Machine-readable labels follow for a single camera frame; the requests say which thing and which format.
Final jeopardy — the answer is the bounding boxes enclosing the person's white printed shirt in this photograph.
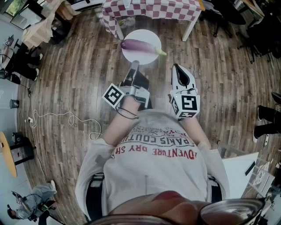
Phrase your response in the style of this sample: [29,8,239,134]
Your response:
[74,109,231,220]

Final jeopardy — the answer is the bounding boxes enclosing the white round plate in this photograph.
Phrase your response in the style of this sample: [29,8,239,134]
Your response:
[121,29,162,65]

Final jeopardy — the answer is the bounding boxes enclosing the black wrist band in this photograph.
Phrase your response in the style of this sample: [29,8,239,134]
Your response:
[115,106,140,120]

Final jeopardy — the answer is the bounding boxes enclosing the white board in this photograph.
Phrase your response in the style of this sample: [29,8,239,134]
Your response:
[221,152,260,203]

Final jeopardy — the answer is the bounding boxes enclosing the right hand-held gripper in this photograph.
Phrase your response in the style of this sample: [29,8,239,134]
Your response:
[168,63,201,121]

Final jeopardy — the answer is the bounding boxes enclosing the person's left forearm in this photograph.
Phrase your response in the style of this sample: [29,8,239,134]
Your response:
[103,96,141,148]

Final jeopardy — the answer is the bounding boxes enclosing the purple eggplant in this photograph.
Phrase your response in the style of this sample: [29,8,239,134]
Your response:
[120,39,167,56]

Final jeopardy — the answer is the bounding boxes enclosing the person's glasses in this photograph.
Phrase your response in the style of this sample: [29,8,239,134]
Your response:
[83,196,267,225]

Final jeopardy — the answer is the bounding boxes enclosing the red white checkered tablecloth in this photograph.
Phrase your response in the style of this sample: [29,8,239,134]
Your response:
[102,0,202,38]

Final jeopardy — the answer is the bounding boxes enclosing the beige cloth covered table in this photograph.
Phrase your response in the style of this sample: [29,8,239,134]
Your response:
[22,0,73,49]

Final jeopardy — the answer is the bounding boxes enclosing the black floor cabinet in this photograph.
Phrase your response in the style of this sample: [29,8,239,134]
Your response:
[10,131,35,166]

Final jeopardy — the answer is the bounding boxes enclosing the person's right forearm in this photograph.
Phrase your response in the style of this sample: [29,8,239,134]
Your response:
[180,114,213,150]

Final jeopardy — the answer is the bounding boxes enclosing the person's face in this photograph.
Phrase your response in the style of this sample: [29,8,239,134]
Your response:
[105,190,220,225]

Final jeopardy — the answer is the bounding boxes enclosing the black office chair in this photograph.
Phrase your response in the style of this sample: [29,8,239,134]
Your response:
[202,0,247,38]
[237,12,281,65]

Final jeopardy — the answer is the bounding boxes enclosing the yellow round table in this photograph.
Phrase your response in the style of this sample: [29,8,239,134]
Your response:
[0,131,18,178]

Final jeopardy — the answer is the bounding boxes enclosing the white floor cable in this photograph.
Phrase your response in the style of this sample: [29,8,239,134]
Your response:
[28,109,103,141]

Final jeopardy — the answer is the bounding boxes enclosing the clear acrylic box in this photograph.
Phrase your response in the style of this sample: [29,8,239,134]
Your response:
[217,140,277,198]

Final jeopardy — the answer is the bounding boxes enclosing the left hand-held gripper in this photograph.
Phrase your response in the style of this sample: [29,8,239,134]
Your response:
[102,60,152,110]

